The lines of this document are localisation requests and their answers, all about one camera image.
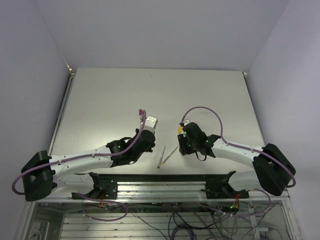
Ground green pen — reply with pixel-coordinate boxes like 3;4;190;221
157;145;166;169

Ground yellow pen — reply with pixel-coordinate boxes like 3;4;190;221
161;145;179;165

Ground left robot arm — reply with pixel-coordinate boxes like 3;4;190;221
20;127;156;202

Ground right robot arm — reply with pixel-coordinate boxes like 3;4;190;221
177;121;296;198

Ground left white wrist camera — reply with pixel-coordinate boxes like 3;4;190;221
143;116;158;134

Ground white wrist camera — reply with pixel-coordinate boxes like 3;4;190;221
143;116;158;134
179;119;193;127

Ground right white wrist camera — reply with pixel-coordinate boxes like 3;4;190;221
179;119;193;127

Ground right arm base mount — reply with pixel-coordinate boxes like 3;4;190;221
200;171;249;199

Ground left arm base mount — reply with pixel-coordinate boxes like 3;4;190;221
71;172;118;200

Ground aluminium frame rails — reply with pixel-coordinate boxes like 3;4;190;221
15;175;302;240

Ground loose cables under table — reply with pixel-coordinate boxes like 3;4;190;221
82;197;273;240

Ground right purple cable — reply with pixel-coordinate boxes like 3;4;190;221
180;106;296;188

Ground purple cable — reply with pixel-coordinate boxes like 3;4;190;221
11;111;147;196
180;106;296;188

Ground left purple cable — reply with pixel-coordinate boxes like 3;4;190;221
11;111;147;196

